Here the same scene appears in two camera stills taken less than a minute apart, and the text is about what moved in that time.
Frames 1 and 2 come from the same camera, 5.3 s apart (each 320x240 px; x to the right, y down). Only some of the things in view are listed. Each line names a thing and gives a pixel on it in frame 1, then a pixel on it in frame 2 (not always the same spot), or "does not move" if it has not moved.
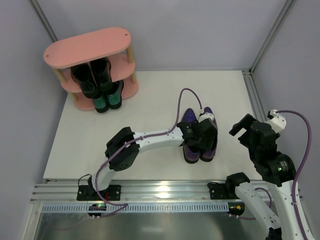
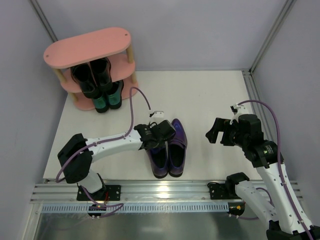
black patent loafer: (101, 67) does not move
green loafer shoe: (101, 104) does not move
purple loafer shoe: (191, 155) to (158, 161)
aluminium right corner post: (268, 42) does not move
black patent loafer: (82, 75) does not move
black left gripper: (208, 130) to (164, 128)
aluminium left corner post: (41, 15) does not move
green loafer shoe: (115, 94) does not move
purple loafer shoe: (209, 155) to (177, 146)
